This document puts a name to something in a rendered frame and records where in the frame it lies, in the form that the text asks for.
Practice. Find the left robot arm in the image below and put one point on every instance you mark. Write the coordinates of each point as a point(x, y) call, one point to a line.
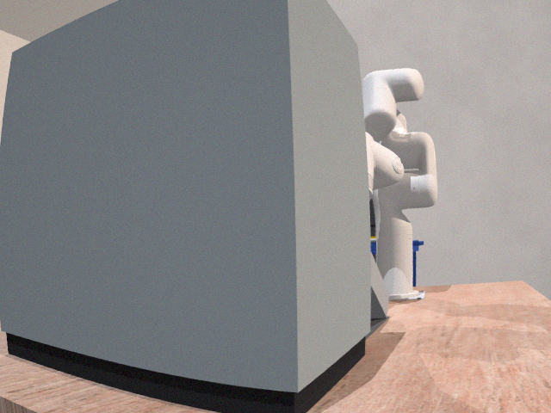
point(418, 188)

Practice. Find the grey cabinet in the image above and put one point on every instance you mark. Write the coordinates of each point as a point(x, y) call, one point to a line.
point(184, 203)

